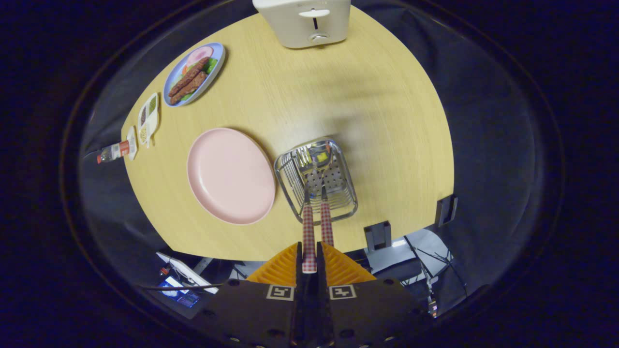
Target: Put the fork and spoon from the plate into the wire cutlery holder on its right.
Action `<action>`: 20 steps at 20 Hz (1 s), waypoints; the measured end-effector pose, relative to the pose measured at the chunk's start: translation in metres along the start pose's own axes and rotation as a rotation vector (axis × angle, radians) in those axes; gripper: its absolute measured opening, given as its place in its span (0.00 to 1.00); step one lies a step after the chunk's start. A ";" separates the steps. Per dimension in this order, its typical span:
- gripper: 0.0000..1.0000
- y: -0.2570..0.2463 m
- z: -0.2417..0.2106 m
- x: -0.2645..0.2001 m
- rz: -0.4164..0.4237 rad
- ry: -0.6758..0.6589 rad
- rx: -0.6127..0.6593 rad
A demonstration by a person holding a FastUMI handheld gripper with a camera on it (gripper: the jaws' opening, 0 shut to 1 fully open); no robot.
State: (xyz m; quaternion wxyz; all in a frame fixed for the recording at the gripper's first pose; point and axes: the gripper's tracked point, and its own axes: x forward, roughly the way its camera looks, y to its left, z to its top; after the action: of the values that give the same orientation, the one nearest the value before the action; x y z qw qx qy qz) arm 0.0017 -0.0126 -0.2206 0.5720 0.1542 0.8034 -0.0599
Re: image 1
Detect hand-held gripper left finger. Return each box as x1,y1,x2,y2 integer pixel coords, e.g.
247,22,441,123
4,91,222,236
201,242,311,348

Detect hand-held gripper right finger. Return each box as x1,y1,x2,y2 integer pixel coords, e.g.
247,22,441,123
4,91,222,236
309,241,428,348

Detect fork with checkered handle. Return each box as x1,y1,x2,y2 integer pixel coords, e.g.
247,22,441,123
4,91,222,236
294,146,318,274

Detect spoon with checkered handle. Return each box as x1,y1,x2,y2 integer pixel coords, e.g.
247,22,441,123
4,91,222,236
309,142,335,248

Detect black tripod stand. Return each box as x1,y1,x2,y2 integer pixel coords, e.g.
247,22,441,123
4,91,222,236
404,235,467,317

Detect white flat panel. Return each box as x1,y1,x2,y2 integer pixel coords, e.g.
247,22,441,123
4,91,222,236
156,251,219,294

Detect lit blue screen device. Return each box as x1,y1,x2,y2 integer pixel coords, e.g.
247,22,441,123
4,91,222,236
160,275,200,308

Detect pink plate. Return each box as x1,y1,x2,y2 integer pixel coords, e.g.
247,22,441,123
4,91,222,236
187,128,276,226

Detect white divided sauce dish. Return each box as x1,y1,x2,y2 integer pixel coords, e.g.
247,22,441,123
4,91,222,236
138,92,160,148

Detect brown sausage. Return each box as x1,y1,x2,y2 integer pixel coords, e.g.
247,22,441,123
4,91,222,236
168,57,211,97
169,71,208,105

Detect clear bottle with red label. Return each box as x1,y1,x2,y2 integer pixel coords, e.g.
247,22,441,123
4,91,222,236
97,140,130,164

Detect blue plate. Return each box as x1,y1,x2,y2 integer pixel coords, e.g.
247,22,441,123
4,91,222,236
162,42,226,107

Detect pink ham slice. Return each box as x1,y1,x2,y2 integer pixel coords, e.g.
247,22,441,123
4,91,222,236
186,46,214,66

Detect white toaster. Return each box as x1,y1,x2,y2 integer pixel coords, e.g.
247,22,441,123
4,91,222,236
252,0,352,49

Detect black table bracket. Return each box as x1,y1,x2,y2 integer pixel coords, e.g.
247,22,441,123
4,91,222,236
434,194,458,228
364,221,392,253

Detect metal wire basket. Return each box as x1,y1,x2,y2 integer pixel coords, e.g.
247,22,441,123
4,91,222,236
274,138,359,224

